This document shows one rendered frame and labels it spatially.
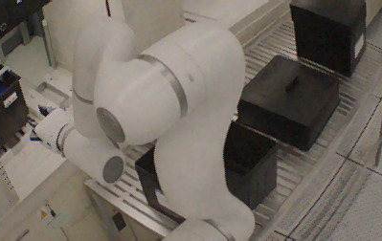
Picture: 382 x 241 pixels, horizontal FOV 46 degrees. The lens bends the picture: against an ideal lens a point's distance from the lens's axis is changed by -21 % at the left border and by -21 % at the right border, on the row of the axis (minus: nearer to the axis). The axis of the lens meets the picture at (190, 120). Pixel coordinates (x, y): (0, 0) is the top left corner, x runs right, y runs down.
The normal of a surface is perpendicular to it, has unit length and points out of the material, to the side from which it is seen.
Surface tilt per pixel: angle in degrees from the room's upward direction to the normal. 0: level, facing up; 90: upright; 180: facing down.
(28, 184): 0
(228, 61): 80
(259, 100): 0
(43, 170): 0
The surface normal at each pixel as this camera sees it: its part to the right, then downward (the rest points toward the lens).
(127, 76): -0.04, -0.57
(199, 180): 0.30, 0.52
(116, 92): -0.27, -0.32
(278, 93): -0.14, -0.75
